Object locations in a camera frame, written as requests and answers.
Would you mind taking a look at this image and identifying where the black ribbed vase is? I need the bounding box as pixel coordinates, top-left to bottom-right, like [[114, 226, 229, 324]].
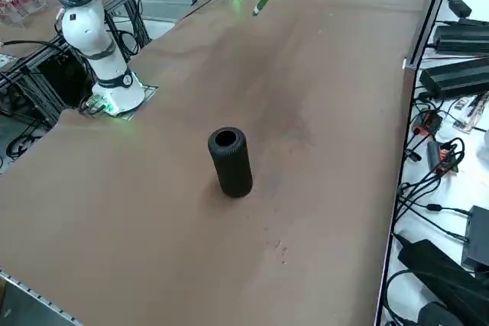
[[207, 126, 254, 199]]

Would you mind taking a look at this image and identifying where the black charger brick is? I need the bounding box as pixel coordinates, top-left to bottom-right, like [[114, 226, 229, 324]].
[[446, 0, 473, 18]]

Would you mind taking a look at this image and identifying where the long black power supply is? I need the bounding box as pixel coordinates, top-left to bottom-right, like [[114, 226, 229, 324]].
[[419, 56, 489, 98], [433, 24, 489, 54]]

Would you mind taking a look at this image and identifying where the black and orange hub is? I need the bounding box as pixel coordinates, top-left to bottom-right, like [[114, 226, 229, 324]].
[[414, 110, 444, 136]]

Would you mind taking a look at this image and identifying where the black hub with orange plugs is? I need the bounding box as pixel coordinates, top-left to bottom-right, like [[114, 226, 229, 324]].
[[427, 138, 465, 176]]

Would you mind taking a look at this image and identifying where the black box device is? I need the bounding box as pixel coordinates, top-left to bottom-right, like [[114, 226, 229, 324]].
[[461, 205, 489, 270]]

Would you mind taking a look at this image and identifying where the large black adapter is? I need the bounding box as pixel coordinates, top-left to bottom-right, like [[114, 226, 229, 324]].
[[397, 240, 489, 326]]

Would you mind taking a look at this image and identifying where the upright aluminium post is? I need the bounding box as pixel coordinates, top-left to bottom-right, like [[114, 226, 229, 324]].
[[403, 0, 459, 71]]

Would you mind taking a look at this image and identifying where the aluminium table edge rail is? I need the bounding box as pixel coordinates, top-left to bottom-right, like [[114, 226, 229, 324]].
[[0, 267, 83, 326]]

